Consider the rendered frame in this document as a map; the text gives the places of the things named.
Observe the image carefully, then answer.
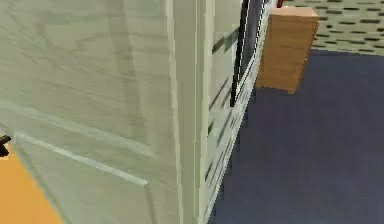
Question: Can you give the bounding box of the light wooden cabinet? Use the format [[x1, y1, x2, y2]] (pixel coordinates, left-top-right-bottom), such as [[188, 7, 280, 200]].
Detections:
[[255, 5, 320, 95]]

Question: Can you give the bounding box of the pale green room door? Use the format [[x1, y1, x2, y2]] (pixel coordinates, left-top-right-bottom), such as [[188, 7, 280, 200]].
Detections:
[[0, 0, 214, 224]]

